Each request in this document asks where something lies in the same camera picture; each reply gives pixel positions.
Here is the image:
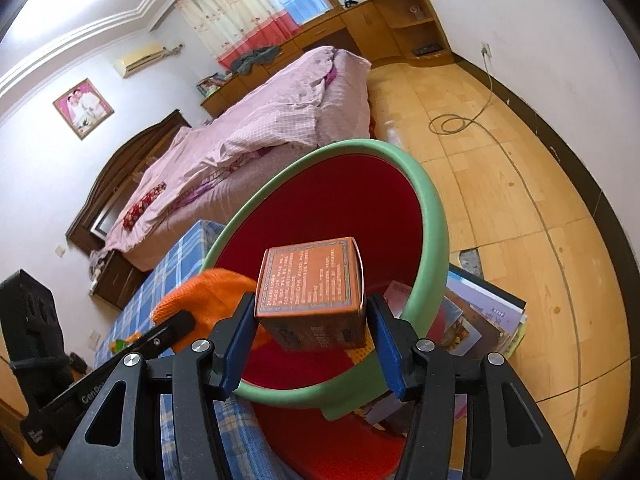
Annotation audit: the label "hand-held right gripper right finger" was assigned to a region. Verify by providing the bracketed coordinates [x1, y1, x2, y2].
[367, 294, 576, 480]

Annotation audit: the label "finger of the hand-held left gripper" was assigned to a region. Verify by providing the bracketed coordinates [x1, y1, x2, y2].
[125, 311, 196, 356]

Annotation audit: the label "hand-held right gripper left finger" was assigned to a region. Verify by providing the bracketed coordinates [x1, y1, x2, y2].
[55, 292, 258, 480]

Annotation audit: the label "orange knitted cloth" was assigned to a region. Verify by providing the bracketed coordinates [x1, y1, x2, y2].
[112, 267, 266, 361]

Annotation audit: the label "orange printed cardboard box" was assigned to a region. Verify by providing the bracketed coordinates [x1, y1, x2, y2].
[254, 236, 368, 351]

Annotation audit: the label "green rimmed red bin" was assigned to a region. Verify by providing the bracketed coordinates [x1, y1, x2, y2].
[200, 139, 451, 480]

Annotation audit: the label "blue plaid tablecloth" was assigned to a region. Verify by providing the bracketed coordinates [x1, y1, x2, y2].
[92, 220, 281, 480]

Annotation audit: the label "dark wooden nightstand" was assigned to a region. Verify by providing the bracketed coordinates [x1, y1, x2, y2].
[90, 250, 153, 311]

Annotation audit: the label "clutter on nightstand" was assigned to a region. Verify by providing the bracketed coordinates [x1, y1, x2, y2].
[87, 250, 109, 282]

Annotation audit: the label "pile of books and magazines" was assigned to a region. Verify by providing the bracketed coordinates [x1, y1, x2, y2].
[365, 265, 528, 436]

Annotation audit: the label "black boxy device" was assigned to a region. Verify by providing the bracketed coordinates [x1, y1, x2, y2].
[0, 269, 72, 413]

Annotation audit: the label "red floral pillow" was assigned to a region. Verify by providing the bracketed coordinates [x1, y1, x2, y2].
[122, 182, 167, 231]

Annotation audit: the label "dark wooden headboard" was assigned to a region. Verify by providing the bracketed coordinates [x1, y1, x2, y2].
[66, 109, 192, 256]

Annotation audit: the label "pink blanket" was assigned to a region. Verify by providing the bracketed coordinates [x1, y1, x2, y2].
[107, 45, 373, 256]

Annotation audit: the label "books on cabinet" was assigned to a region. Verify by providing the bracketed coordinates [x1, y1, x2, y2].
[196, 72, 233, 98]

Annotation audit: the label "bed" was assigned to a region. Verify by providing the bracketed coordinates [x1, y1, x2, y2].
[105, 45, 375, 273]

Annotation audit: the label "grey clothing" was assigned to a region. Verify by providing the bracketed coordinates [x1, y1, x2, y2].
[231, 45, 282, 76]

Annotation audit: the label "floral curtain with red hem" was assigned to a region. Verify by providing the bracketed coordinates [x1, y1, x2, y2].
[175, 0, 301, 68]

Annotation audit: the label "wooden corner shelf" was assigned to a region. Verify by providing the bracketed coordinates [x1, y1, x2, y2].
[372, 0, 457, 68]

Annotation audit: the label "long wooden cabinet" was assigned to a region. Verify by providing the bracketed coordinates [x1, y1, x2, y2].
[200, 0, 377, 117]

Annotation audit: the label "framed wall picture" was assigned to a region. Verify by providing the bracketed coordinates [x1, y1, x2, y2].
[52, 78, 115, 141]

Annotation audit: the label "wall air conditioner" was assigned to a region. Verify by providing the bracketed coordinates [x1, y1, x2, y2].
[112, 42, 170, 78]

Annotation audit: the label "white power cable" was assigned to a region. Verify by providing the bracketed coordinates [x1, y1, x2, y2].
[427, 52, 582, 466]

